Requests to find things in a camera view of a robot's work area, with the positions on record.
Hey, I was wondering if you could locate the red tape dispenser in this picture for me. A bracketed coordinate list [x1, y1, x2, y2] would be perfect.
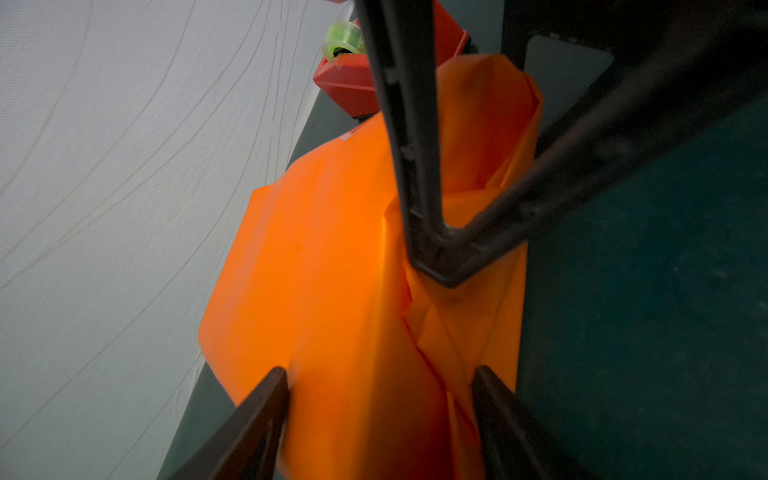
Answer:
[313, 1, 471, 121]

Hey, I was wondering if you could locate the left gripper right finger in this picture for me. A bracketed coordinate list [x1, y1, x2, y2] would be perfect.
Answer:
[471, 365, 595, 479]

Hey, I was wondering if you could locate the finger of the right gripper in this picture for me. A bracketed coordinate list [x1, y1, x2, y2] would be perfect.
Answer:
[356, 1, 767, 287]

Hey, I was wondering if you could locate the green table mat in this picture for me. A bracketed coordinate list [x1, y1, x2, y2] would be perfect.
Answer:
[160, 36, 767, 479]

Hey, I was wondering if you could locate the clear tape roll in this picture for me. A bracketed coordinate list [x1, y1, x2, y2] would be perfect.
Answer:
[322, 20, 366, 61]

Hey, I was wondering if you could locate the orange wrapping paper sheet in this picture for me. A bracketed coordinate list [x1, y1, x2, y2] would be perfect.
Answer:
[197, 52, 544, 480]

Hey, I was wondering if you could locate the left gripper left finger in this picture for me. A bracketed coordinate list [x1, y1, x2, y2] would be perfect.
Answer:
[171, 367, 290, 480]

